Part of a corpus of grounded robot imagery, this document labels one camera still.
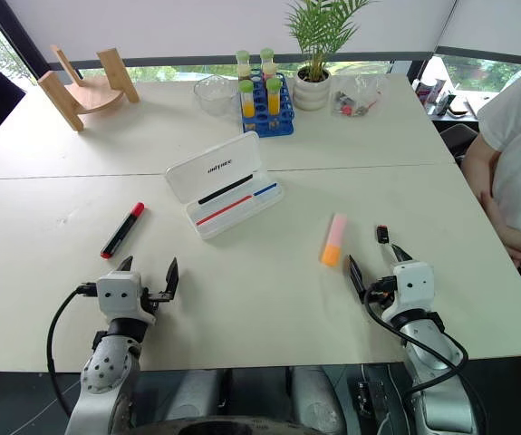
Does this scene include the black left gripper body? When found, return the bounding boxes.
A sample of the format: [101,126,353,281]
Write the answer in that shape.
[140,285,173,318]

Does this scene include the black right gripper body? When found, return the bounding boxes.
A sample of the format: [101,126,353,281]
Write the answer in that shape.
[369,275,400,304]

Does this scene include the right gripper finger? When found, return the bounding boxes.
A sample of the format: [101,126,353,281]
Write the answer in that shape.
[347,254,366,304]
[390,243,413,266]

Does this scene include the clear plastic pencil case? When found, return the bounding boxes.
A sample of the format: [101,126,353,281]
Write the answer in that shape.
[164,130,285,241]

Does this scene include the black marker with red cap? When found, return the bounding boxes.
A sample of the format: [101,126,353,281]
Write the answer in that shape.
[100,201,146,260]

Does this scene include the pink and orange eraser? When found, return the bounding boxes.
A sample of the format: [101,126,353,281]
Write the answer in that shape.
[319,212,349,266]

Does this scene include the thin red pen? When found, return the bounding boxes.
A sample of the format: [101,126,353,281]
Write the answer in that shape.
[195,194,254,227]

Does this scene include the black pen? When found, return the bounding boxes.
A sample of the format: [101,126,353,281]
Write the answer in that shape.
[198,173,255,206]

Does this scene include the silver robot leg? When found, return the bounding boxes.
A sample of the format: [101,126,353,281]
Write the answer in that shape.
[289,364,347,435]

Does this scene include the black chair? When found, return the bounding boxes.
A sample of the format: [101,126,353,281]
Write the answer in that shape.
[439,122,479,160]

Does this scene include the dark rounded robot body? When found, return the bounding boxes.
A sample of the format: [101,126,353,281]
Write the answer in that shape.
[126,412,315,435]

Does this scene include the clear bag of small parts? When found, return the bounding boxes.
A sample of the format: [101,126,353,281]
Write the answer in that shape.
[330,73,389,121]

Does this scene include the red and white cartons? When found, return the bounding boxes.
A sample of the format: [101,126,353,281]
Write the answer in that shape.
[410,76,448,108]

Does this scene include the blue test tube rack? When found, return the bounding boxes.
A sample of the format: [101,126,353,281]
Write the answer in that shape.
[240,70,296,139]

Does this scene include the curved wooden stand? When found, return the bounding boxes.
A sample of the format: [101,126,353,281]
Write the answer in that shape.
[37,43,141,133]

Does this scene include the green palm in white pot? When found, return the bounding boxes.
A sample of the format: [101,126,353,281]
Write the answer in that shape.
[284,0,375,112]

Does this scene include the clear glass bowl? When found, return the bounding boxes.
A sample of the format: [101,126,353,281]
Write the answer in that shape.
[192,74,240,121]

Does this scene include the green-capped tube orange liquid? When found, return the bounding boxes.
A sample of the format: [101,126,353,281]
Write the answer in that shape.
[265,77,284,117]
[238,79,257,121]

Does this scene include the white bottle with pink cap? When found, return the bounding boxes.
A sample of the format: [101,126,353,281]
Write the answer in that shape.
[504,63,521,92]

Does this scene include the green-capped tube brown liquid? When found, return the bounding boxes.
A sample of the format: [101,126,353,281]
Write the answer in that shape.
[235,49,254,83]

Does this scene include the green-capped tube pink liquid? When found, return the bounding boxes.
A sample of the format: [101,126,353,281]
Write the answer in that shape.
[259,47,276,81]

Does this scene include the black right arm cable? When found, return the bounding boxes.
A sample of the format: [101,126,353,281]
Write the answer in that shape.
[362,285,470,411]

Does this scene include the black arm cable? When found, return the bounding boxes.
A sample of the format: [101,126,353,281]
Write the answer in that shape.
[45,282,99,419]
[362,285,470,411]

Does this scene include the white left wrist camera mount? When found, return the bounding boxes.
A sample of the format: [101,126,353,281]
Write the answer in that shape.
[95,270,157,325]

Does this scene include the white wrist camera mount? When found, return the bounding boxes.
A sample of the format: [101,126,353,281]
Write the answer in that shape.
[95,270,157,325]
[380,261,437,328]

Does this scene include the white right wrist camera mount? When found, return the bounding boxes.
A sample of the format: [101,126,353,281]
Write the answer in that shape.
[380,261,437,328]

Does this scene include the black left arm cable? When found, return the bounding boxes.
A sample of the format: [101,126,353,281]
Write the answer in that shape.
[45,282,99,419]

